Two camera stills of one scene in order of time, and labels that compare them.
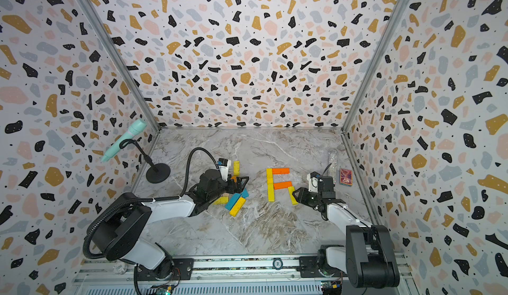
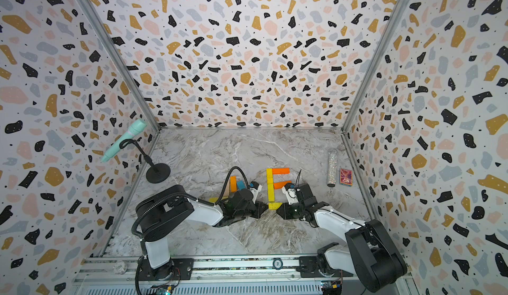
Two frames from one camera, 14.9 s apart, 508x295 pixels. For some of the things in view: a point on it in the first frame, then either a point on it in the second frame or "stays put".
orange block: [281, 170] stays put
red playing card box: [346, 177] stays put
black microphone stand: [157, 172] stays put
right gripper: [305, 196] -> [287, 213]
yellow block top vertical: [237, 168] -> [274, 206]
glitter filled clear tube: [333, 159] stays put
